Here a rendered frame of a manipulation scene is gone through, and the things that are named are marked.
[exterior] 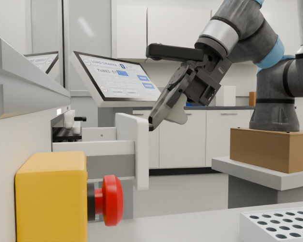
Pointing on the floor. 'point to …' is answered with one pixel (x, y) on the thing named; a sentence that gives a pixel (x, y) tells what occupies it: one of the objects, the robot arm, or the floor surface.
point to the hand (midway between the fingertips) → (151, 120)
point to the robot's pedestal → (262, 184)
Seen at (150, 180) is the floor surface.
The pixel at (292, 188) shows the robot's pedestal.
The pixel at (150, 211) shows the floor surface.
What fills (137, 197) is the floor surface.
